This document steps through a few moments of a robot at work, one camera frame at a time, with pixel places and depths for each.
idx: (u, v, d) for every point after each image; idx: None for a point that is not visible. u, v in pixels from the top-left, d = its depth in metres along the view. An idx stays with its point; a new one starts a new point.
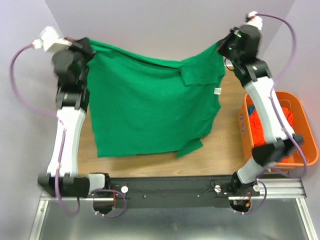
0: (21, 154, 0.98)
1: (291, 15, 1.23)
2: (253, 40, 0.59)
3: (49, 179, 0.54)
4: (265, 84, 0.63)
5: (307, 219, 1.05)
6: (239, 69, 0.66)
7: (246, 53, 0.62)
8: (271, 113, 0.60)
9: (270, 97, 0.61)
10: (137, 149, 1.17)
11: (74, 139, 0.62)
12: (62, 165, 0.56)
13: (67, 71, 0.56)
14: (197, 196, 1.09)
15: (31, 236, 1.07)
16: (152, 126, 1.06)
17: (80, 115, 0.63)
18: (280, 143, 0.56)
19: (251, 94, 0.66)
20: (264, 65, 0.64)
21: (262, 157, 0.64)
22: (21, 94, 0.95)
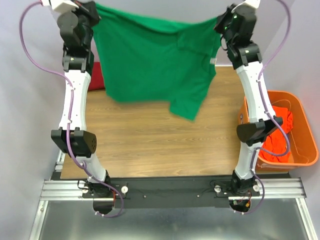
0: (27, 145, 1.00)
1: (288, 19, 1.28)
2: (247, 23, 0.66)
3: (61, 133, 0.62)
4: (255, 67, 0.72)
5: (307, 219, 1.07)
6: (232, 50, 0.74)
7: (240, 35, 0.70)
8: (256, 95, 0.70)
9: (258, 81, 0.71)
10: (139, 91, 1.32)
11: (82, 101, 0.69)
12: (72, 121, 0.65)
13: (73, 34, 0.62)
14: (197, 196, 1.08)
15: (31, 236, 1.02)
16: (151, 69, 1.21)
17: (86, 78, 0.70)
18: (260, 124, 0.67)
19: (240, 76, 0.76)
20: (256, 49, 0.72)
21: (245, 136, 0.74)
22: (22, 87, 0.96)
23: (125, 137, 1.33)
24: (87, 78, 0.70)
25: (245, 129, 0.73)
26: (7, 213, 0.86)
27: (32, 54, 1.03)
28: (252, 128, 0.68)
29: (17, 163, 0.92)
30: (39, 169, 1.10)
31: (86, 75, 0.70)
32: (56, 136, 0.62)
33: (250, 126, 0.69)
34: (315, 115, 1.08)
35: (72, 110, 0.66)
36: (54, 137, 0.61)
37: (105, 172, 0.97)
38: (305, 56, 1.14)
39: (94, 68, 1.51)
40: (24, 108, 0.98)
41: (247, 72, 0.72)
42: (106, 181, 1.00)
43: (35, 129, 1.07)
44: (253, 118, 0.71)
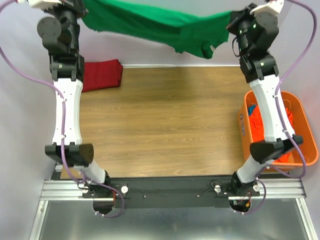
0: (26, 144, 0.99)
1: (288, 18, 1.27)
2: (268, 35, 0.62)
3: (55, 148, 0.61)
4: (270, 81, 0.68)
5: (307, 219, 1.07)
6: (247, 61, 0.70)
7: (257, 45, 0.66)
8: (273, 112, 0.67)
9: (275, 97, 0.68)
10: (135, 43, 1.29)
11: (75, 115, 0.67)
12: (66, 136, 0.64)
13: (57, 42, 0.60)
14: (197, 196, 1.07)
15: (31, 236, 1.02)
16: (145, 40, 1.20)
17: (77, 87, 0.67)
18: (279, 144, 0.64)
19: (254, 90, 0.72)
20: (272, 62, 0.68)
21: (260, 155, 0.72)
22: (22, 86, 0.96)
23: (124, 137, 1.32)
24: (78, 86, 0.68)
25: (260, 148, 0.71)
26: (7, 213, 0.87)
27: (31, 54, 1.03)
28: (269, 147, 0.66)
29: (16, 162, 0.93)
30: (39, 168, 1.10)
31: (78, 84, 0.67)
32: (51, 151, 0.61)
33: (267, 145, 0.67)
34: (315, 116, 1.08)
35: (66, 124, 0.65)
36: (49, 152, 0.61)
37: (105, 172, 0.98)
38: (305, 55, 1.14)
39: (94, 68, 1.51)
40: (24, 108, 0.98)
41: (263, 86, 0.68)
42: (106, 181, 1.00)
43: (35, 129, 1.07)
44: (270, 136, 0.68)
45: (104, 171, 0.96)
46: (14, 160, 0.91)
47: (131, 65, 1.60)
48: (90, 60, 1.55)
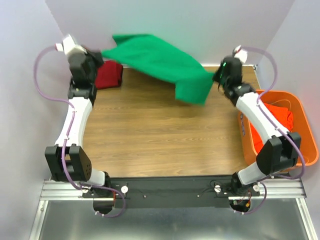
0: (26, 144, 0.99)
1: (289, 17, 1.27)
2: (235, 66, 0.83)
3: (55, 149, 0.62)
4: (251, 97, 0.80)
5: (307, 219, 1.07)
6: (229, 91, 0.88)
7: (232, 77, 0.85)
8: (260, 116, 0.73)
9: (258, 105, 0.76)
10: None
11: (82, 123, 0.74)
12: (69, 138, 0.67)
13: (80, 67, 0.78)
14: (197, 196, 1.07)
15: (31, 236, 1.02)
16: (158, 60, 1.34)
17: (88, 103, 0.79)
18: (277, 141, 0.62)
19: (241, 108, 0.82)
20: (248, 87, 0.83)
21: (265, 163, 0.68)
22: (21, 86, 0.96)
23: (124, 137, 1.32)
24: (89, 106, 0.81)
25: (262, 155, 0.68)
26: (7, 213, 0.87)
27: (31, 53, 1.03)
28: (268, 148, 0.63)
29: (17, 162, 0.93)
30: (38, 168, 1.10)
31: (88, 101, 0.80)
32: (51, 152, 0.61)
33: (266, 147, 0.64)
34: (315, 116, 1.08)
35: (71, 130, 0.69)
36: (49, 153, 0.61)
37: (104, 174, 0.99)
38: (305, 56, 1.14)
39: None
40: (25, 108, 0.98)
41: (245, 101, 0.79)
42: (106, 181, 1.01)
43: (35, 129, 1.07)
44: (266, 138, 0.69)
45: (103, 174, 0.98)
46: (15, 160, 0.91)
47: None
48: None
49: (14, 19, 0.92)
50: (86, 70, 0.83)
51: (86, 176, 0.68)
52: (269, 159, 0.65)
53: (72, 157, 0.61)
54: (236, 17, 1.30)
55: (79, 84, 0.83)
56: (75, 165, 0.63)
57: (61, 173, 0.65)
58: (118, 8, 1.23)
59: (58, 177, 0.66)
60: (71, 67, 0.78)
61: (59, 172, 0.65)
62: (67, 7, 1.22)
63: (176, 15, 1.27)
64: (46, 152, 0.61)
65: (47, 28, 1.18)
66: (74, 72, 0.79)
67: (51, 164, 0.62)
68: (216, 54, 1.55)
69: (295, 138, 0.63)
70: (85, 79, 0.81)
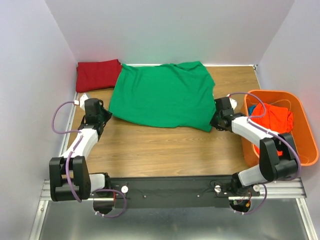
0: (25, 144, 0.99)
1: (289, 17, 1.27)
2: (224, 100, 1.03)
3: (60, 161, 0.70)
4: (241, 118, 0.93)
5: (307, 219, 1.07)
6: (224, 120, 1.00)
7: (224, 109, 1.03)
8: (252, 129, 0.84)
9: (248, 121, 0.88)
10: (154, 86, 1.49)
11: (86, 146, 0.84)
12: (75, 151, 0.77)
13: (92, 106, 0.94)
14: (197, 196, 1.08)
15: (31, 236, 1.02)
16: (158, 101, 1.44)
17: (94, 133, 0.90)
18: (268, 140, 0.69)
19: (239, 132, 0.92)
20: (239, 114, 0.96)
21: (268, 170, 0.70)
22: (21, 86, 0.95)
23: (124, 137, 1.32)
24: (95, 138, 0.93)
25: (263, 163, 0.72)
26: (8, 213, 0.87)
27: (31, 54, 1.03)
28: (264, 149, 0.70)
29: (17, 163, 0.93)
30: (38, 168, 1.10)
31: (94, 132, 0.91)
32: (56, 162, 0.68)
33: (262, 150, 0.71)
34: (315, 116, 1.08)
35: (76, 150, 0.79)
36: (53, 162, 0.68)
37: (103, 175, 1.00)
38: (305, 56, 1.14)
39: (94, 69, 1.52)
40: (25, 108, 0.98)
41: (237, 121, 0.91)
42: (105, 180, 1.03)
43: (35, 129, 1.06)
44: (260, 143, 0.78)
45: (103, 176, 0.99)
46: (15, 161, 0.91)
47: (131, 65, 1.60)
48: (90, 60, 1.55)
49: (14, 19, 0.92)
50: (98, 110, 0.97)
51: (85, 192, 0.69)
52: (269, 161, 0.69)
53: (74, 164, 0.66)
54: (236, 17, 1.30)
55: (89, 120, 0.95)
56: (76, 174, 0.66)
57: (60, 187, 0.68)
58: (118, 8, 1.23)
59: (56, 194, 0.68)
60: (85, 105, 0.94)
61: (58, 187, 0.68)
62: (67, 7, 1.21)
63: (177, 15, 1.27)
64: (51, 162, 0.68)
65: (47, 28, 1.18)
66: (87, 110, 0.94)
67: (53, 176, 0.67)
68: (216, 54, 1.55)
69: (287, 137, 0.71)
70: (96, 117, 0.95)
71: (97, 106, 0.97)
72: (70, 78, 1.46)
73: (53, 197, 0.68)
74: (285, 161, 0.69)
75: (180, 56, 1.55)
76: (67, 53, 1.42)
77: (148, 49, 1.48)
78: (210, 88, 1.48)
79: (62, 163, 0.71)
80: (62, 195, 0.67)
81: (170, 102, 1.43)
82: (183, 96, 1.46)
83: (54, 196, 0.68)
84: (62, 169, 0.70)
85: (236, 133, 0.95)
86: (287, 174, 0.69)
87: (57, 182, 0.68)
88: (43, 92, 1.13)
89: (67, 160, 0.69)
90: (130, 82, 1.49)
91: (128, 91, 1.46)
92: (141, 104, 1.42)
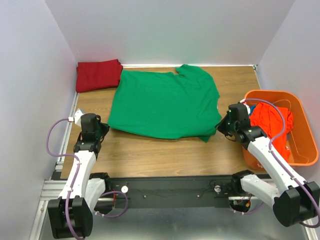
0: (25, 144, 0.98)
1: (289, 17, 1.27)
2: (241, 111, 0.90)
3: (58, 202, 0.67)
4: (261, 142, 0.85)
5: (308, 220, 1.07)
6: (239, 134, 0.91)
7: (240, 121, 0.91)
8: (275, 164, 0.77)
9: (271, 151, 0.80)
10: (157, 94, 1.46)
11: (85, 173, 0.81)
12: (73, 190, 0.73)
13: (90, 122, 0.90)
14: (197, 195, 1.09)
15: (31, 236, 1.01)
16: (160, 111, 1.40)
17: (92, 155, 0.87)
18: (294, 192, 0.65)
19: (255, 154, 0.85)
20: (259, 130, 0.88)
21: (283, 216, 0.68)
22: (20, 86, 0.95)
23: (124, 137, 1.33)
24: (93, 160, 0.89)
25: (280, 208, 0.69)
26: (8, 213, 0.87)
27: (30, 54, 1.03)
28: (286, 200, 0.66)
29: (17, 163, 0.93)
30: (38, 169, 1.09)
31: (92, 153, 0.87)
32: (54, 204, 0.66)
33: (284, 198, 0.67)
34: (315, 115, 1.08)
35: (76, 180, 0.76)
36: (52, 206, 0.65)
37: (103, 180, 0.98)
38: (304, 56, 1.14)
39: (94, 69, 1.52)
40: (25, 108, 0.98)
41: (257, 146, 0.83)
42: (106, 181, 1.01)
43: (35, 129, 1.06)
44: (283, 188, 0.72)
45: (103, 180, 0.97)
46: (15, 161, 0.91)
47: (131, 65, 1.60)
48: (90, 60, 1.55)
49: (14, 20, 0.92)
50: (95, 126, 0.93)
51: (87, 228, 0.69)
52: (289, 212, 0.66)
53: (74, 207, 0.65)
54: (236, 17, 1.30)
55: (85, 137, 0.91)
56: (77, 217, 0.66)
57: (62, 228, 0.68)
58: (117, 8, 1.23)
59: (58, 233, 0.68)
60: (81, 121, 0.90)
61: (60, 227, 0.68)
62: (67, 7, 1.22)
63: (177, 15, 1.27)
64: (50, 205, 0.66)
65: (47, 28, 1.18)
66: (83, 126, 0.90)
67: (52, 219, 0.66)
68: (216, 54, 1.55)
69: (313, 190, 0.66)
70: (92, 134, 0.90)
71: (94, 122, 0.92)
72: (69, 78, 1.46)
73: (55, 235, 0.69)
74: (303, 210, 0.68)
75: (180, 56, 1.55)
76: (67, 53, 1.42)
77: (148, 48, 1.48)
78: (213, 98, 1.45)
79: (61, 203, 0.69)
80: (65, 232, 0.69)
81: (173, 112, 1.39)
82: (186, 105, 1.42)
83: (56, 233, 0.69)
84: (62, 208, 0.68)
85: (251, 153, 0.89)
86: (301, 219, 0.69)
87: (58, 224, 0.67)
88: (43, 92, 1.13)
89: (67, 201, 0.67)
90: (131, 87, 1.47)
91: (129, 95, 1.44)
92: (141, 110, 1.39)
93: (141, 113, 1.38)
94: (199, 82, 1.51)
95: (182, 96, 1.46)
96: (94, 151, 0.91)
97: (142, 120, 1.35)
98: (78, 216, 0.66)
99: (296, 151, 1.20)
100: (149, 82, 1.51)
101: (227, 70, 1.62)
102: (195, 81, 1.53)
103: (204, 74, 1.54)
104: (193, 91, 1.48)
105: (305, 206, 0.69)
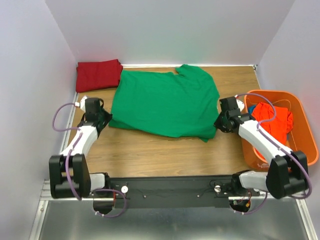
0: (25, 144, 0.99)
1: (288, 17, 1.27)
2: (231, 100, 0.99)
3: (59, 159, 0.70)
4: (250, 123, 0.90)
5: (307, 219, 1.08)
6: (230, 121, 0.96)
7: (230, 109, 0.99)
8: (262, 139, 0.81)
9: (258, 129, 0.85)
10: (157, 94, 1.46)
11: (85, 144, 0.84)
12: (74, 149, 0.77)
13: (94, 104, 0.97)
14: (197, 196, 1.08)
15: (31, 236, 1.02)
16: (160, 110, 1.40)
17: (93, 130, 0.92)
18: (281, 160, 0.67)
19: (245, 136, 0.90)
20: (248, 116, 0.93)
21: (276, 188, 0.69)
22: (20, 86, 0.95)
23: (124, 137, 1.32)
24: (94, 135, 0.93)
25: (272, 179, 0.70)
26: (8, 213, 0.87)
27: (30, 54, 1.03)
28: (274, 168, 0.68)
29: (17, 163, 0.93)
30: (38, 169, 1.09)
31: (93, 128, 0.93)
32: (55, 160, 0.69)
33: (272, 169, 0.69)
34: (315, 116, 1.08)
35: (77, 145, 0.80)
36: (53, 161, 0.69)
37: (103, 175, 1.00)
38: (304, 56, 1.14)
39: (94, 69, 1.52)
40: (25, 108, 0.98)
41: (246, 127, 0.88)
42: (106, 180, 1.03)
43: (35, 129, 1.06)
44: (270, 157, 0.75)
45: (103, 175, 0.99)
46: (15, 161, 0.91)
47: (131, 65, 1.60)
48: (90, 60, 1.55)
49: (14, 20, 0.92)
50: (98, 109, 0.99)
51: (85, 189, 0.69)
52: (279, 181, 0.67)
53: (74, 161, 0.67)
54: (236, 17, 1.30)
55: (89, 118, 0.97)
56: (76, 172, 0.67)
57: (60, 185, 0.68)
58: (117, 8, 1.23)
59: (56, 192, 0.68)
60: (86, 102, 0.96)
61: (58, 185, 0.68)
62: (66, 7, 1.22)
63: (177, 15, 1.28)
64: (51, 160, 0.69)
65: (47, 28, 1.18)
66: (88, 107, 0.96)
67: (53, 173, 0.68)
68: (216, 54, 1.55)
69: (300, 157, 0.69)
70: (95, 114, 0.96)
71: (98, 104, 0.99)
72: (69, 78, 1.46)
73: (53, 196, 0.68)
74: (294, 180, 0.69)
75: (180, 56, 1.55)
76: (67, 53, 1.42)
77: (148, 48, 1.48)
78: (213, 98, 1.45)
79: (61, 161, 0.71)
80: (63, 192, 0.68)
81: (173, 112, 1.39)
82: (186, 105, 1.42)
83: (55, 194, 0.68)
84: (62, 167, 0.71)
85: (242, 137, 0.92)
86: (294, 192, 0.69)
87: (57, 180, 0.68)
88: (43, 92, 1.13)
89: (67, 157, 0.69)
90: (131, 87, 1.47)
91: (129, 95, 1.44)
92: (141, 110, 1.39)
93: (141, 113, 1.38)
94: (199, 83, 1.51)
95: (182, 96, 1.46)
96: (96, 130, 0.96)
97: (142, 120, 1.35)
98: (77, 172, 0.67)
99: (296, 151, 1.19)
100: (149, 82, 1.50)
101: (227, 71, 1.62)
102: (195, 81, 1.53)
103: (204, 75, 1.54)
104: (193, 91, 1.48)
105: (296, 177, 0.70)
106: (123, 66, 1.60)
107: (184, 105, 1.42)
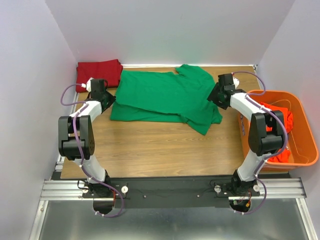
0: (25, 144, 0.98)
1: (289, 17, 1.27)
2: (227, 75, 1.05)
3: (68, 119, 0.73)
4: (240, 94, 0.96)
5: (307, 219, 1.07)
6: (224, 94, 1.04)
7: (225, 85, 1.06)
8: (249, 104, 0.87)
9: (246, 97, 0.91)
10: (157, 93, 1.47)
11: (91, 112, 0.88)
12: (81, 114, 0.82)
13: (99, 82, 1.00)
14: (197, 196, 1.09)
15: (31, 236, 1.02)
16: (160, 105, 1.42)
17: (97, 105, 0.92)
18: (260, 114, 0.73)
19: (236, 106, 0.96)
20: (240, 91, 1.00)
21: (255, 142, 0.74)
22: (20, 86, 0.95)
23: (125, 137, 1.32)
24: (99, 109, 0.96)
25: (253, 135, 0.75)
26: (8, 213, 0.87)
27: (30, 54, 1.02)
28: (254, 122, 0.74)
29: (17, 163, 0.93)
30: (38, 169, 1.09)
31: (98, 103, 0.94)
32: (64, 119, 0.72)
33: (252, 124, 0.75)
34: (315, 116, 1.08)
35: (83, 111, 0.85)
36: (63, 120, 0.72)
37: (104, 171, 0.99)
38: (305, 56, 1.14)
39: (94, 68, 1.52)
40: (25, 107, 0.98)
41: (236, 98, 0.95)
42: (106, 180, 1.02)
43: (35, 128, 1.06)
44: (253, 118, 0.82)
45: (103, 170, 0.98)
46: (15, 161, 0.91)
47: (131, 65, 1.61)
48: (90, 60, 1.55)
49: (13, 19, 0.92)
50: (103, 89, 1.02)
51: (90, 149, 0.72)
52: (257, 133, 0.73)
53: (81, 120, 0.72)
54: (236, 17, 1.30)
55: (94, 97, 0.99)
56: (83, 129, 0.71)
57: (67, 142, 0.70)
58: (117, 8, 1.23)
59: (64, 149, 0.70)
60: (91, 82, 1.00)
61: (66, 142, 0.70)
62: (66, 8, 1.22)
63: (177, 15, 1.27)
64: (61, 120, 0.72)
65: (48, 29, 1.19)
66: (92, 86, 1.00)
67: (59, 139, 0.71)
68: (216, 54, 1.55)
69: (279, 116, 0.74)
70: (100, 93, 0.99)
71: (102, 84, 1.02)
72: (70, 78, 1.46)
73: (60, 152, 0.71)
74: (273, 136, 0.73)
75: (180, 56, 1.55)
76: (67, 52, 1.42)
77: (148, 48, 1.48)
78: None
79: (70, 122, 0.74)
80: (69, 150, 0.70)
81: (173, 106, 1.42)
82: (187, 101, 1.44)
83: (62, 151, 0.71)
84: (69, 128, 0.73)
85: (234, 107, 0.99)
86: (272, 148, 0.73)
87: (65, 136, 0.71)
88: (43, 91, 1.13)
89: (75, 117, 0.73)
90: (131, 85, 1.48)
91: (129, 95, 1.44)
92: (142, 106, 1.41)
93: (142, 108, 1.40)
94: (200, 82, 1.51)
95: (182, 94, 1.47)
96: (100, 106, 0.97)
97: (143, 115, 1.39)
98: (82, 129, 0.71)
99: (296, 151, 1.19)
100: (149, 82, 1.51)
101: (227, 71, 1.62)
102: (195, 81, 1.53)
103: (204, 74, 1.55)
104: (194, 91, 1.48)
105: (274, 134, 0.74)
106: (123, 66, 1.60)
107: (185, 101, 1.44)
